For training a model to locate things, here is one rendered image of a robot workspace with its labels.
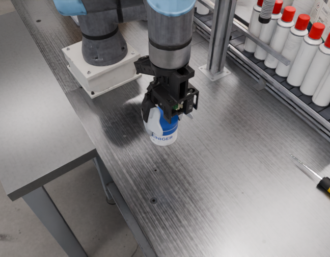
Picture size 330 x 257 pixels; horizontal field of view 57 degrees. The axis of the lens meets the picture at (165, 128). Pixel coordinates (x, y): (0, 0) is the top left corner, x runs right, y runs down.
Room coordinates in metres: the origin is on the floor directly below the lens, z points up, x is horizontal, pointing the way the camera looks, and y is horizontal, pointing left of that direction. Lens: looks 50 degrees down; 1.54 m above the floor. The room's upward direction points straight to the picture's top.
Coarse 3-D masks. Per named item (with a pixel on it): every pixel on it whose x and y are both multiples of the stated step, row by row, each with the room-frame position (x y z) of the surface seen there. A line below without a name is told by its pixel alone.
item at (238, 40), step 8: (200, 16) 1.14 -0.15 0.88; (208, 16) 1.14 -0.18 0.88; (208, 24) 1.08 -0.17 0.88; (232, 32) 1.03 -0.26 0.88; (232, 40) 0.97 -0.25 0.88; (240, 40) 0.97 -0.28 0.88; (240, 48) 0.92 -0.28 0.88; (248, 56) 0.88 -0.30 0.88; (256, 64) 0.83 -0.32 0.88; (272, 72) 0.79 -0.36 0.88; (280, 80) 0.75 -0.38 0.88; (288, 88) 0.71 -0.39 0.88; (296, 88) 0.71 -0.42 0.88; (296, 96) 0.68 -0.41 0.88; (304, 96) 0.67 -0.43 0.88; (312, 104) 0.64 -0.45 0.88; (320, 112) 0.61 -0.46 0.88; (328, 112) 0.61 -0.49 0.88; (328, 120) 0.58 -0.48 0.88
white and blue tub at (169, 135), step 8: (160, 112) 0.48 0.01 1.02; (160, 120) 0.45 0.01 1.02; (176, 120) 0.45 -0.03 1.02; (168, 128) 0.43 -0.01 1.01; (176, 128) 0.45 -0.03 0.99; (152, 136) 0.44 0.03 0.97; (168, 136) 0.43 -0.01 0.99; (176, 136) 0.45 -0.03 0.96; (160, 144) 0.43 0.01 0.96; (168, 144) 0.43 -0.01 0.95
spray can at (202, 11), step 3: (207, 0) 1.15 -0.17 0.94; (198, 3) 1.16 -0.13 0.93; (198, 6) 1.16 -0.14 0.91; (201, 6) 1.15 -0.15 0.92; (204, 6) 1.15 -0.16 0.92; (198, 9) 1.16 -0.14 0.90; (201, 9) 1.15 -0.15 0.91; (204, 9) 1.15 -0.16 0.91; (207, 9) 1.15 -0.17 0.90; (198, 12) 1.16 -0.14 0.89; (201, 12) 1.15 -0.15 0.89; (204, 12) 1.15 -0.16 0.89; (207, 12) 1.15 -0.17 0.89
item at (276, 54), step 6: (198, 0) 1.13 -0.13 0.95; (204, 0) 1.12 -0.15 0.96; (210, 6) 1.07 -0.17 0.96; (234, 24) 0.95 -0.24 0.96; (240, 30) 0.92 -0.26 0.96; (246, 30) 0.91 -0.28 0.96; (246, 36) 0.89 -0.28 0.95; (252, 36) 0.88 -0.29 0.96; (258, 42) 0.85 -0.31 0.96; (264, 48) 0.82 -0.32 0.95; (270, 48) 0.81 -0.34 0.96; (270, 54) 0.80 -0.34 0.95; (276, 54) 0.78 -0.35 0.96; (282, 60) 0.76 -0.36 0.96; (288, 60) 0.75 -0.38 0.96
